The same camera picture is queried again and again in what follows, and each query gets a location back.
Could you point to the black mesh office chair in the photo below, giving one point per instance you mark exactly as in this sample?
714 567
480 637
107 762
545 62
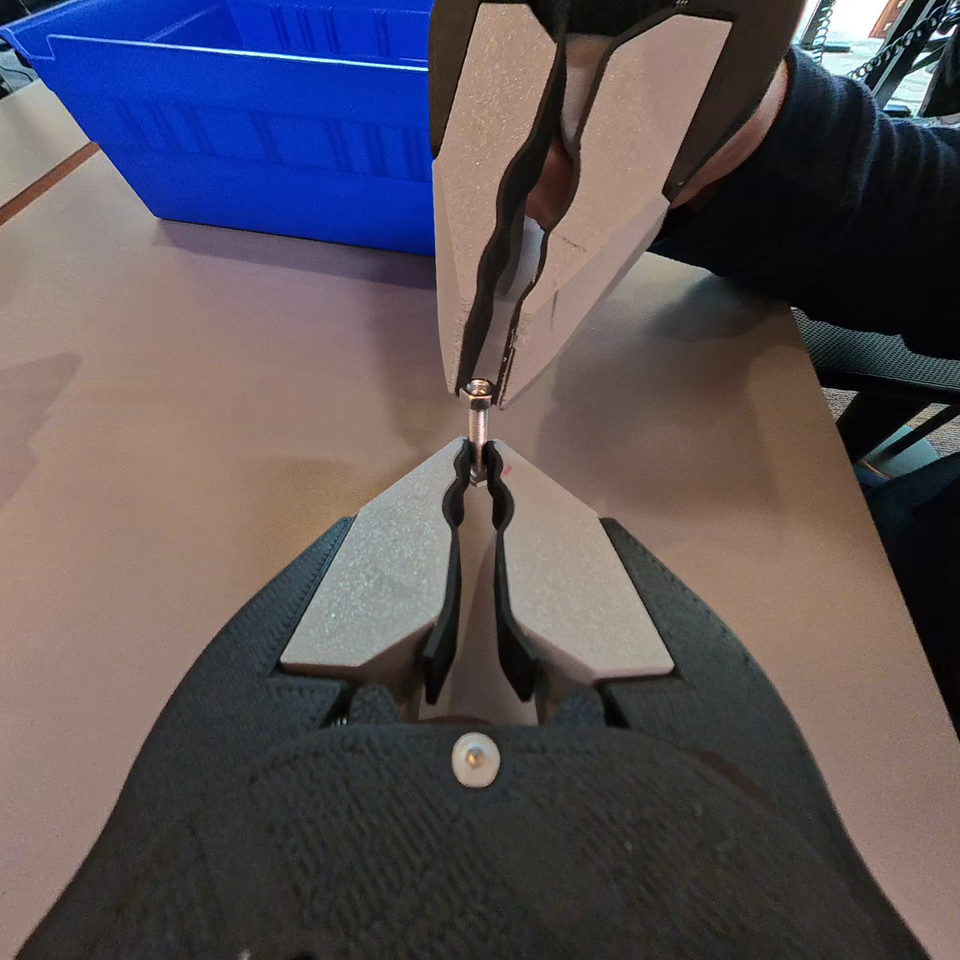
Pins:
885 360

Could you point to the silver bolt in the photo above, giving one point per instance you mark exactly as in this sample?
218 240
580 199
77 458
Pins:
478 427

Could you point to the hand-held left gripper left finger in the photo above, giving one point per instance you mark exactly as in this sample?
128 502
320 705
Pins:
382 585

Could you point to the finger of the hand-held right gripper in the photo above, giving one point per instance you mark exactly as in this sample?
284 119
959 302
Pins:
472 150
645 127

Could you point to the person's right hand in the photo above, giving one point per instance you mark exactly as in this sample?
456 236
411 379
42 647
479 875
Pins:
742 150

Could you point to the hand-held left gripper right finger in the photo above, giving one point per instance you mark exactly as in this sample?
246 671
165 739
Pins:
577 585

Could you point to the silver hex nut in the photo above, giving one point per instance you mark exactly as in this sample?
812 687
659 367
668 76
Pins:
468 391

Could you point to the person's right forearm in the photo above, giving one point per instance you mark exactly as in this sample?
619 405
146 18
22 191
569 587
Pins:
847 210

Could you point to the blue plastic bin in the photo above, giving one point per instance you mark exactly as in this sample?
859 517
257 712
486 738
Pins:
225 150

